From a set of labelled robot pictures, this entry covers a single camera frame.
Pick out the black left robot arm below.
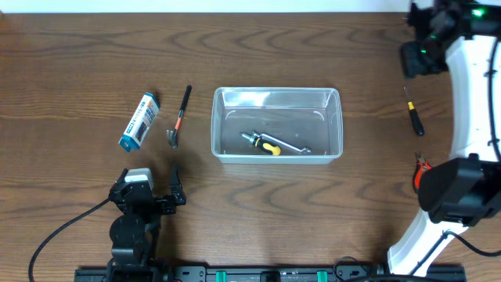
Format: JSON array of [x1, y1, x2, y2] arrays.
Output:
[[109, 164, 186, 266]]

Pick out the small hammer black handle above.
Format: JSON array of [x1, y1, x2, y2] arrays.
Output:
[[166, 85, 193, 149]]

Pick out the teal white product box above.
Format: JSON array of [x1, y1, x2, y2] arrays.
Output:
[[119, 92, 160, 153]]

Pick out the slim black yellow screwdriver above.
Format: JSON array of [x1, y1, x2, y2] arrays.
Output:
[[403, 87, 425, 136]]

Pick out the silver offset ring wrench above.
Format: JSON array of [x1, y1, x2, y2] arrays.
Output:
[[252, 131, 312, 154]]

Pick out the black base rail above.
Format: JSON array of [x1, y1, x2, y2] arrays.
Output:
[[74, 265, 467, 282]]

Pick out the clear plastic storage container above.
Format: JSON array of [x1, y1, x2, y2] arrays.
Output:
[[211, 87, 344, 165]]

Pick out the red handled pliers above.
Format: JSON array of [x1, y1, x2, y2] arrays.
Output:
[[413, 153, 432, 193]]

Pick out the stubby yellow black screwdriver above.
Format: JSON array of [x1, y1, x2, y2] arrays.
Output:
[[240, 132, 281, 156]]

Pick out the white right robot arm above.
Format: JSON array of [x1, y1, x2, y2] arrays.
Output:
[[387, 0, 500, 280]]

